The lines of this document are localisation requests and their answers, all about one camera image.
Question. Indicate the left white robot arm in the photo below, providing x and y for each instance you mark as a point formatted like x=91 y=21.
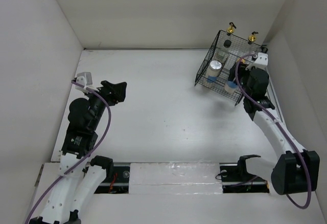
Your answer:
x=79 y=175

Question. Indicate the black-cap soy sauce bottle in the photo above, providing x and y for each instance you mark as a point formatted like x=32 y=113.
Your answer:
x=222 y=54

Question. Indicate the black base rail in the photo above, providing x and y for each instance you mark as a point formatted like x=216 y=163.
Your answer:
x=118 y=182

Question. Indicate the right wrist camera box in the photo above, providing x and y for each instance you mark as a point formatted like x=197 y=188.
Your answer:
x=262 y=61

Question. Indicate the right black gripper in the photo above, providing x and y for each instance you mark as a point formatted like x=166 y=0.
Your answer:
x=241 y=70

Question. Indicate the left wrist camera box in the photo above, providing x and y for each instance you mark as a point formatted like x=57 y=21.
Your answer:
x=84 y=80

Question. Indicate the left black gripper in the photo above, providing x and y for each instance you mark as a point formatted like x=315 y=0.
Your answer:
x=113 y=92

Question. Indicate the silver-lid spice jar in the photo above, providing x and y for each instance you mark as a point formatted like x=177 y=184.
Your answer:
x=213 y=71
x=230 y=87

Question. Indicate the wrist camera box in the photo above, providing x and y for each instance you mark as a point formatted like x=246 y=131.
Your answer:
x=262 y=61
x=84 y=80

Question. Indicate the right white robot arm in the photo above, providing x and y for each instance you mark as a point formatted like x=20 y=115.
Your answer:
x=296 y=169

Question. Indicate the black wire rack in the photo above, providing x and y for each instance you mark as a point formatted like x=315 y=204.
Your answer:
x=239 y=47

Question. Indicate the dark-liquid gold-spout glass bottle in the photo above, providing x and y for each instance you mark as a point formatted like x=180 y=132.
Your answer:
x=251 y=47

